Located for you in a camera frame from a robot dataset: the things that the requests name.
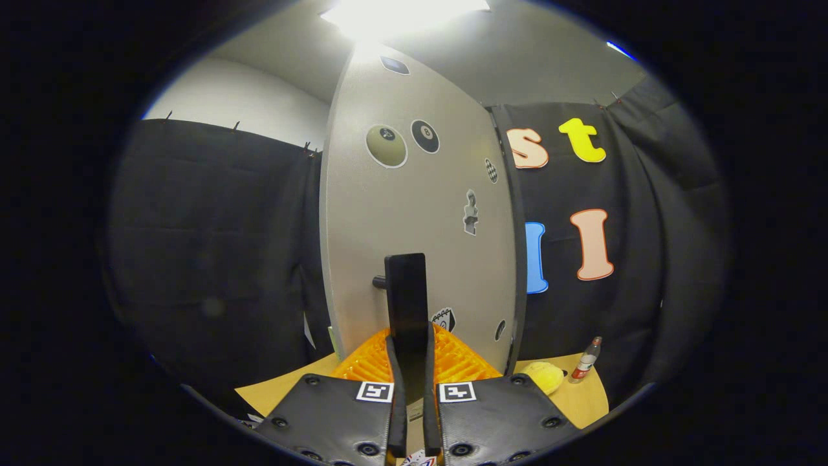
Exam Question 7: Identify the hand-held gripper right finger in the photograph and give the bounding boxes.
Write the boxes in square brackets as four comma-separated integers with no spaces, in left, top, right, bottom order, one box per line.
[424,324,580,466]

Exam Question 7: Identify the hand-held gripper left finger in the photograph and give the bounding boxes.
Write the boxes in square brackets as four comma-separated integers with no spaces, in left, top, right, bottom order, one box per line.
[256,331,409,466]

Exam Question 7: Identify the dark grey shoe cabinet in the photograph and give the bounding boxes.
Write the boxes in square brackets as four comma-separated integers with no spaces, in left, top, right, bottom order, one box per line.
[486,104,530,376]

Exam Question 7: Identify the yellow plush toy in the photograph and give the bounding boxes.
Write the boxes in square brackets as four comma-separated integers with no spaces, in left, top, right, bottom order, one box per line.
[521,361,565,395]

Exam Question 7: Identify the clear bottle with red label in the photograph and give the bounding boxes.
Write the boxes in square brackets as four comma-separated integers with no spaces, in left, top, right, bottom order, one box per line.
[569,336,603,384]

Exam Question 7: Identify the black backdrop cloth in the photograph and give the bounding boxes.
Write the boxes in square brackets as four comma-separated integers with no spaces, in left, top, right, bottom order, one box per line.
[97,74,732,415]

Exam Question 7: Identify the large ceiling light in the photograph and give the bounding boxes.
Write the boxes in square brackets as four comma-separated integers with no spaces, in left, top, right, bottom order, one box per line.
[320,0,491,41]

